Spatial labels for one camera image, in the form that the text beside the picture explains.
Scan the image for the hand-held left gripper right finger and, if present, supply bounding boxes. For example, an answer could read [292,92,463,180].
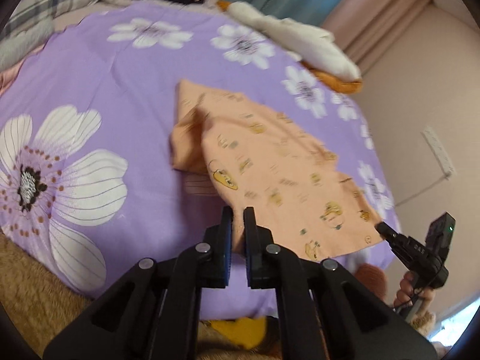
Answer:
[243,207,439,360]

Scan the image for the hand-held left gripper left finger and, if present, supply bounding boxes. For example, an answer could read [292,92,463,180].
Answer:
[42,206,234,360]

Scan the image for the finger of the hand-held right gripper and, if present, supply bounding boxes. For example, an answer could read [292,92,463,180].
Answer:
[375,222,405,245]

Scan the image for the orange cartoon print garment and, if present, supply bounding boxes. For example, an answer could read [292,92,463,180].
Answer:
[170,79,384,263]

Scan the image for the person's right hand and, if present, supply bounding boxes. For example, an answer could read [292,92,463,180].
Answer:
[393,270,433,310]

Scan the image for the brown plush toy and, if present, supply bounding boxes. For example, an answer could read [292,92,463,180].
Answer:
[354,262,389,304]

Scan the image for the beige plush toy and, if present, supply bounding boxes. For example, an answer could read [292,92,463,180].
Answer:
[409,309,437,336]

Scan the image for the yellow plush toy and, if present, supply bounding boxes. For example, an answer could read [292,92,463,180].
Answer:
[214,317,269,349]

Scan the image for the white plush toy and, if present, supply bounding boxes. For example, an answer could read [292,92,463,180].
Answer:
[215,0,364,94]

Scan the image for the brown fluffy rug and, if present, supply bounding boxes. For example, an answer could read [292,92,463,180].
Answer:
[0,232,278,360]

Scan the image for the purple floral blanket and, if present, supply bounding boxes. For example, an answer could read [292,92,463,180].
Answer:
[0,0,402,321]

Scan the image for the pink curtain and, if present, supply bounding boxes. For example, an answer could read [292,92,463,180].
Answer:
[322,0,439,64]

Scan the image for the white plush cushion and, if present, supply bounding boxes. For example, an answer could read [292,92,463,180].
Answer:
[229,2,362,82]

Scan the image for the plaid pillow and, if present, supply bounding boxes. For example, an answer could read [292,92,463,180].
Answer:
[0,0,100,42]

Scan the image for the white power cable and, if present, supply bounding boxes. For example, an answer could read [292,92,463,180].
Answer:
[395,174,451,206]

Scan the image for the white wall power strip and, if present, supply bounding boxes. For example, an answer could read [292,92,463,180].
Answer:
[422,127,457,178]

